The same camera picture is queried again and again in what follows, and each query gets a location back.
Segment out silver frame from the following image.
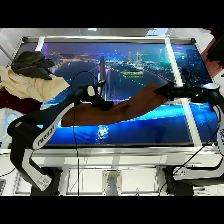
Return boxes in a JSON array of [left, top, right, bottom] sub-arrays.
[[0, 34, 224, 196]]

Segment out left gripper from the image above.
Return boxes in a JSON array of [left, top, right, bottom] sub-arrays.
[[93, 96, 115, 111]]

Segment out white garment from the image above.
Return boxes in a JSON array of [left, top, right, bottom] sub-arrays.
[[0, 107, 25, 148]]

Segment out dark red garment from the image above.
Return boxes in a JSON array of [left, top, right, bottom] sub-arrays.
[[0, 87, 43, 114]]

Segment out brown shirt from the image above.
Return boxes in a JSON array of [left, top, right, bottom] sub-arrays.
[[61, 83, 170, 128]]

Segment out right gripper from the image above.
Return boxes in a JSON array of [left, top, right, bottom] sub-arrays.
[[162, 83, 185, 101]]

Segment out cream garment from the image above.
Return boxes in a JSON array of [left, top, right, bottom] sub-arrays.
[[0, 65, 71, 103]]

